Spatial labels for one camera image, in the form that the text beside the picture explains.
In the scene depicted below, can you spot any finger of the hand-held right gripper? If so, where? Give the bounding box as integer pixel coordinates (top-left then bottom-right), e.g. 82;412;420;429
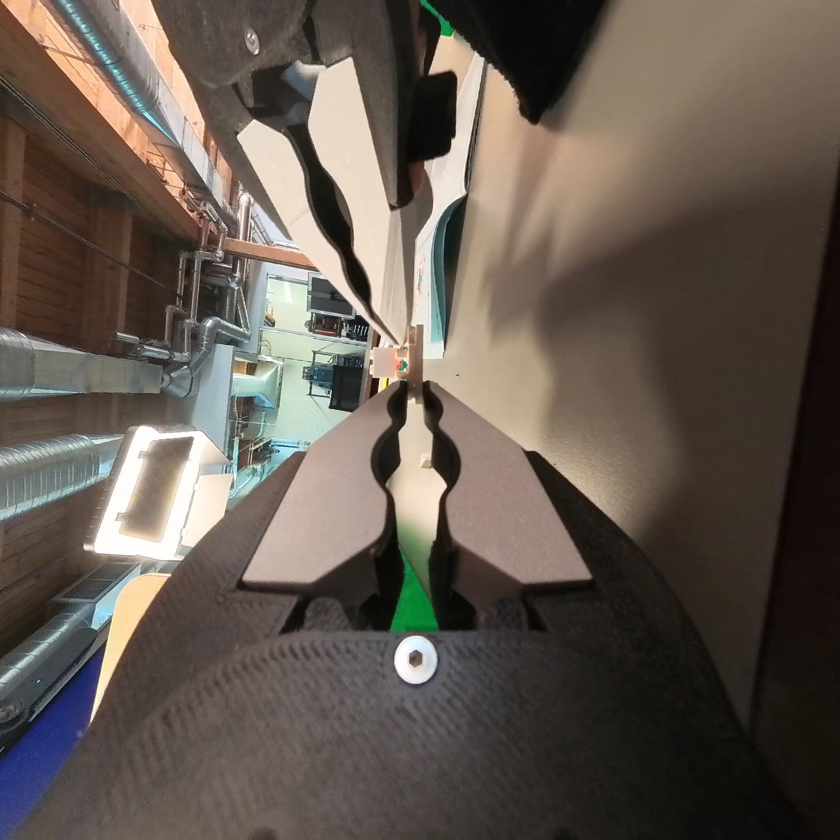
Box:
307;61;422;345
236;117;403;345

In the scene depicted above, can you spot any wooden ceiling beam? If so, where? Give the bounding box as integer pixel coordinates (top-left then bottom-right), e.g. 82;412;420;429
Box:
225;236;317;272

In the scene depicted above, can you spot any open instruction booklet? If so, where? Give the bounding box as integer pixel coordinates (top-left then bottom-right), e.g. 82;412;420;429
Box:
412;51;488;363

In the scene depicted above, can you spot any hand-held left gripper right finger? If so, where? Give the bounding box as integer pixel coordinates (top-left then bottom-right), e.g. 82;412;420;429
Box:
422;382;595;613

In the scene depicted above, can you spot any white lego assembly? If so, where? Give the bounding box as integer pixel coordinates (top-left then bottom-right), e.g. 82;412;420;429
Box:
369;323;427;403

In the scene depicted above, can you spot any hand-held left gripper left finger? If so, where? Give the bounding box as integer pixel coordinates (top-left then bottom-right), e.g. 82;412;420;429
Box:
240;382;403;608

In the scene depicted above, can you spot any ceiling light panel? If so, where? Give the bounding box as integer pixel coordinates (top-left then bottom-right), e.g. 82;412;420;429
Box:
84;424;235;563

